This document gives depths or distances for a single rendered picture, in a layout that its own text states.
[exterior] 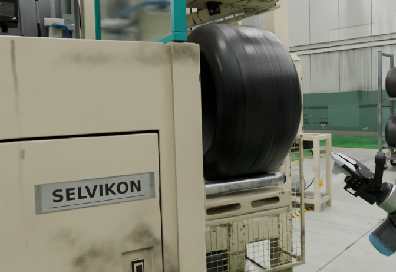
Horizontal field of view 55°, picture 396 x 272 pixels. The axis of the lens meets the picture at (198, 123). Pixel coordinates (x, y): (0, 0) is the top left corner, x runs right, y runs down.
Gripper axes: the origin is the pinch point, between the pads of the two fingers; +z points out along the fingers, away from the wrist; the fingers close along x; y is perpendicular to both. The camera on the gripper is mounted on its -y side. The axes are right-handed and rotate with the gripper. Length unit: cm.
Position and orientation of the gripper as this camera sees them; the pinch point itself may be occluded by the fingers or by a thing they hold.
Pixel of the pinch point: (335, 154)
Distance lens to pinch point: 135.9
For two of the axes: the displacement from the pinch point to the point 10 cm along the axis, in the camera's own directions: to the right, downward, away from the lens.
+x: 4.0, -3.9, 8.3
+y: -4.1, 7.3, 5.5
